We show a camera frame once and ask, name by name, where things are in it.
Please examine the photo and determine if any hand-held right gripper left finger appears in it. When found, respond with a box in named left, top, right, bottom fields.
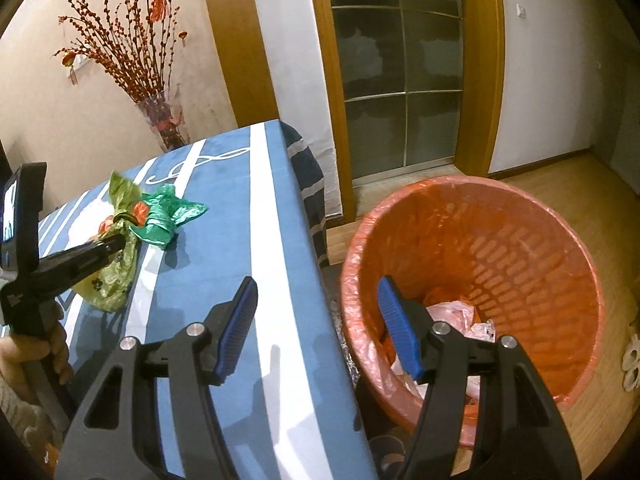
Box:
left=59, top=276, right=259, bottom=480

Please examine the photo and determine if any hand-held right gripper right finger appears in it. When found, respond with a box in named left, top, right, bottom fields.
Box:
left=377, top=275, right=583, bottom=480

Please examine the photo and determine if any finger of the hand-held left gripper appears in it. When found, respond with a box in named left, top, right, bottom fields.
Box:
left=37, top=236, right=128, bottom=273
left=47, top=254, right=113, bottom=293

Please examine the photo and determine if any yellow-green plastic bag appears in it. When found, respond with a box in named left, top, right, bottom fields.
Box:
left=75, top=171, right=146, bottom=312

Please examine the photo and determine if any green plastic bag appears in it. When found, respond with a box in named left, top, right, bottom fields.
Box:
left=127, top=185, right=208, bottom=250

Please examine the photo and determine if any red plastic waste basket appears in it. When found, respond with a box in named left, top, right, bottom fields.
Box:
left=340, top=176, right=606, bottom=451

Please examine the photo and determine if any person's left forearm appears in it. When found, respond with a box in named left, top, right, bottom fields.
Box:
left=0, top=375, right=56, bottom=466

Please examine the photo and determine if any person's left hand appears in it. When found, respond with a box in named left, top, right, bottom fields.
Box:
left=0, top=317, right=75, bottom=391

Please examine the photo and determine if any red bin liner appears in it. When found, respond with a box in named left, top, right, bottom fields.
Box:
left=340, top=176, right=606, bottom=451

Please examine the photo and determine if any blue striped tablecloth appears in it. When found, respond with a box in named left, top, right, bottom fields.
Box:
left=0, top=119, right=381, bottom=480

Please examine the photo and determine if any glass vase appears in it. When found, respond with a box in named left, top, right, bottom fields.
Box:
left=136, top=91, right=187, bottom=151

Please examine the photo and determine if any vase with red branches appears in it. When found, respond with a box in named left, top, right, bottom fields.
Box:
left=52, top=0, right=188, bottom=103

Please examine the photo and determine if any white patterned slipper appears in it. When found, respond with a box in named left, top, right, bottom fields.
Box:
left=620, top=332, right=640, bottom=391

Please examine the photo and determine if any wooden wall trim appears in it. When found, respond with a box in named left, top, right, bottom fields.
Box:
left=200, top=0, right=280, bottom=128

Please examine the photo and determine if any glass door with wooden frame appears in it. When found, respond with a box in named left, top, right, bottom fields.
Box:
left=306, top=0, right=506, bottom=188

